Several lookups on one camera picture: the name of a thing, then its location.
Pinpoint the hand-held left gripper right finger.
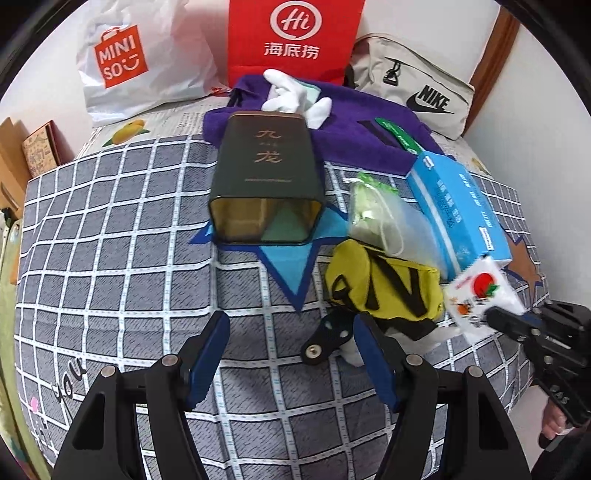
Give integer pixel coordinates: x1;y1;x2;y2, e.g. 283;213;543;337
353;311;536;480

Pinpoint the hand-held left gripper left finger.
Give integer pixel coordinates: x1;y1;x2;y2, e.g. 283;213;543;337
54;310;232;480

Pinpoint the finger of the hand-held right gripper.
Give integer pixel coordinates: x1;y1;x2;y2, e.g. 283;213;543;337
485;307;541;342

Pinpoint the fruit print tissue packet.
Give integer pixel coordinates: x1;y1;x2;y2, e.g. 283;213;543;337
443;256;525;347

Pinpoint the black strap with snap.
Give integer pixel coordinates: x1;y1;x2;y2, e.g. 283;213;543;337
301;310;356;367

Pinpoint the yellow and black pouch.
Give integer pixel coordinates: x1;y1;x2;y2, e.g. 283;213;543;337
324;237;444;340

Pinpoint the translucent drawstring pouch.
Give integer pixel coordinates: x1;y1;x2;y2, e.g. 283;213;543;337
346;171;446;273

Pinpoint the green wipes packet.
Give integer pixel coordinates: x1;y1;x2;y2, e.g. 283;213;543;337
349;173;398;241

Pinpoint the person's right hand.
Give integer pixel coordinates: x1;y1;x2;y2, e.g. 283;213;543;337
538;399;575;440

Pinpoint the grey plaid tablecloth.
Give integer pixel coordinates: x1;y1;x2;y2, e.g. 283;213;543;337
13;134;552;480

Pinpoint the blue tissue pack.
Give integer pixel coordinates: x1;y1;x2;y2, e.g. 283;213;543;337
406;152;513;282

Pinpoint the dark green tin box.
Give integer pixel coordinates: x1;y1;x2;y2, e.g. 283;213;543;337
208;111;326;245

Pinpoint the green card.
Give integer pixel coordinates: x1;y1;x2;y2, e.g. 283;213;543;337
358;117;428;155

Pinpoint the purple towel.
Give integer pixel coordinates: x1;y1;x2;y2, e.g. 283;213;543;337
203;74;441;178

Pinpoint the grey waist bag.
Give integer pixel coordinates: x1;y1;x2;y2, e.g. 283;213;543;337
345;33;476;140

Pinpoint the patterned brown book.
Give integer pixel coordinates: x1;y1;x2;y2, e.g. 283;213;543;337
21;121;77;178

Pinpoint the wooden bed headboard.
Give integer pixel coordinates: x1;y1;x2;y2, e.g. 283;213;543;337
0;117;33;222

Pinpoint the white plastic shopping bag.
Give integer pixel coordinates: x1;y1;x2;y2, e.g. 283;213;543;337
76;0;222;123

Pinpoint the red paper bag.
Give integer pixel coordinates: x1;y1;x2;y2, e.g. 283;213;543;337
227;0;365;88

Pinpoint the brown wooden door frame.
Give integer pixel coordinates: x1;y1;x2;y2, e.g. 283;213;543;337
462;9;522;139

